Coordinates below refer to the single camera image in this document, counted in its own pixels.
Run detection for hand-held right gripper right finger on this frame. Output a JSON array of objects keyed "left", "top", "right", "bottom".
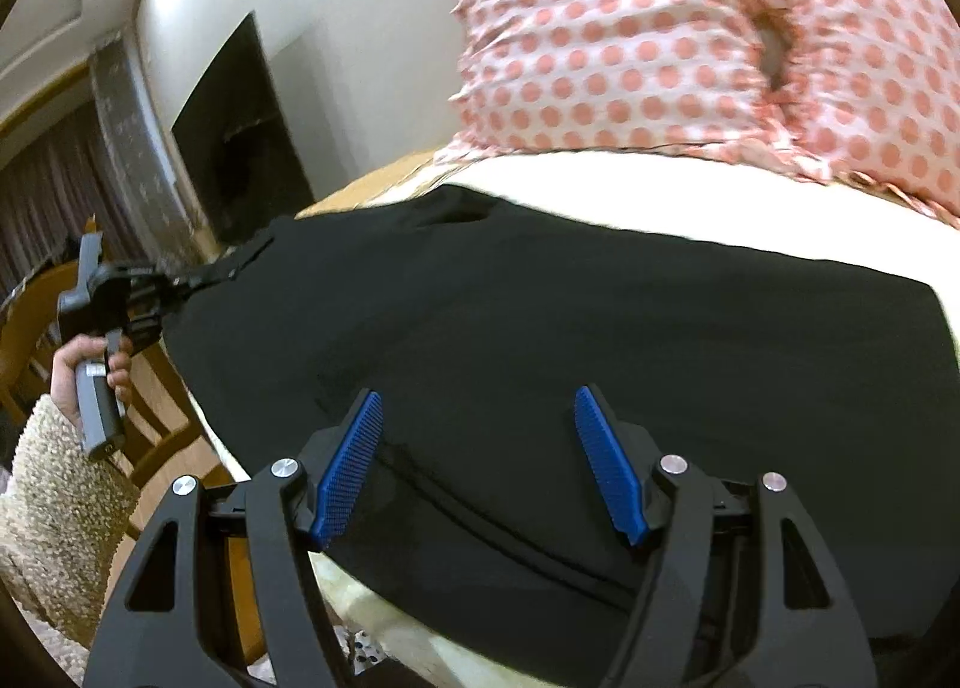
[{"left": 574, "top": 386, "right": 880, "bottom": 688}]

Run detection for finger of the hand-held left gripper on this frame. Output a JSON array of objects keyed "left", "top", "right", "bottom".
[{"left": 180, "top": 234, "right": 272, "bottom": 299}]

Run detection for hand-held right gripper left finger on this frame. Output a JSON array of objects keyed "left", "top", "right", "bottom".
[{"left": 82, "top": 390, "right": 385, "bottom": 688}]

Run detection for black pants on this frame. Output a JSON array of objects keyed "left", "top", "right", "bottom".
[{"left": 163, "top": 184, "right": 960, "bottom": 688}]

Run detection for person's left forearm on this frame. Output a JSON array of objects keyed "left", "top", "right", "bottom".
[{"left": 0, "top": 394, "right": 142, "bottom": 648}]

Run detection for wooden chair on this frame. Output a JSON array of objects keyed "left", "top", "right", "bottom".
[{"left": 0, "top": 260, "right": 263, "bottom": 666}]

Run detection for black television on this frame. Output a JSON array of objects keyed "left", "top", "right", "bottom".
[{"left": 171, "top": 11, "right": 316, "bottom": 246}]

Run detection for dark curtain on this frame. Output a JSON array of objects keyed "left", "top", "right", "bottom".
[{"left": 0, "top": 98, "right": 151, "bottom": 306}]

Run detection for white bed sheet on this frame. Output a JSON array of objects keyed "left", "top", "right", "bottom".
[{"left": 191, "top": 146, "right": 960, "bottom": 688}]

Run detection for pink dotted pillow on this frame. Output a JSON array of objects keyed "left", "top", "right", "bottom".
[
  {"left": 430, "top": 0, "right": 796, "bottom": 156},
  {"left": 720, "top": 0, "right": 960, "bottom": 224}
]

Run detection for wooden bed frame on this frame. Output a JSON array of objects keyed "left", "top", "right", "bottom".
[{"left": 294, "top": 151, "right": 451, "bottom": 220}]

